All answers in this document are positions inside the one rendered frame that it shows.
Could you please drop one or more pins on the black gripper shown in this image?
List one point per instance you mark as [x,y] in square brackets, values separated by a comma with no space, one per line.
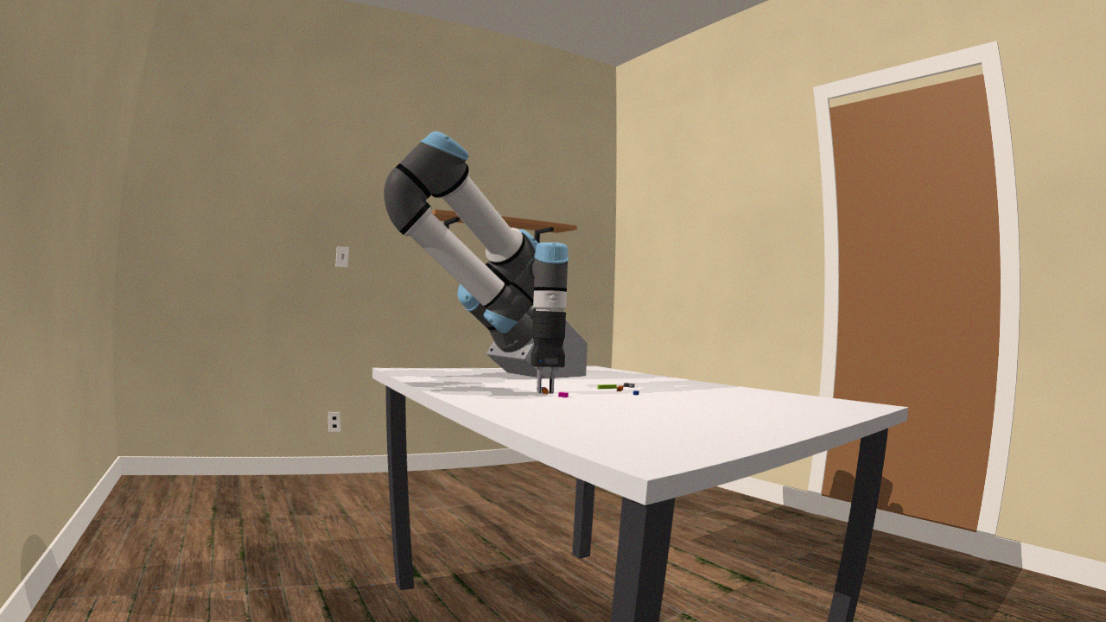
[548,332]

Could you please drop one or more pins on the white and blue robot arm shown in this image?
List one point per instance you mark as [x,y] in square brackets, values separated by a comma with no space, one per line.
[436,166]

